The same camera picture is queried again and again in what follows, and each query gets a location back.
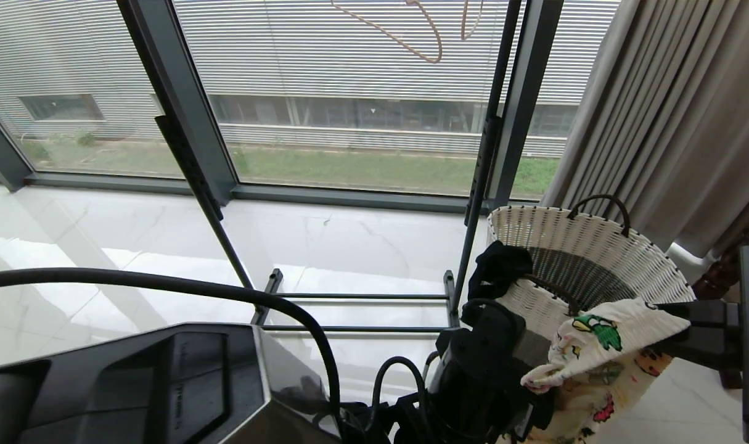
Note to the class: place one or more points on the cream printed garment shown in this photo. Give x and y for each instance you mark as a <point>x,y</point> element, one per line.
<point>596,370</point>

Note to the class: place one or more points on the black garment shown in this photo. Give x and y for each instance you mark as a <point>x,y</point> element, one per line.
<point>497,265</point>

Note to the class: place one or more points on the pink clothes hanger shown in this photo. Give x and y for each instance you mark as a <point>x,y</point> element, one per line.
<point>436,61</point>
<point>465,34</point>

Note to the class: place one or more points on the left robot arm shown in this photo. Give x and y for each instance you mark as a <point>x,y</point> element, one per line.
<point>134,382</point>

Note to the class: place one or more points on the white laundry basket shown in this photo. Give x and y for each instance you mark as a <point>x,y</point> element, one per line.
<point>571,240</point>

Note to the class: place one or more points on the black clothes rack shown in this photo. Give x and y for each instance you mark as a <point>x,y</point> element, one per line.
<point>486,154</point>

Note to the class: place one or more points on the beige curtain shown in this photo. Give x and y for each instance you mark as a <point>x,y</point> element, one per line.
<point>670,123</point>

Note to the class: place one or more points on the window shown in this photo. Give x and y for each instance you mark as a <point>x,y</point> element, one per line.
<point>183,92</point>

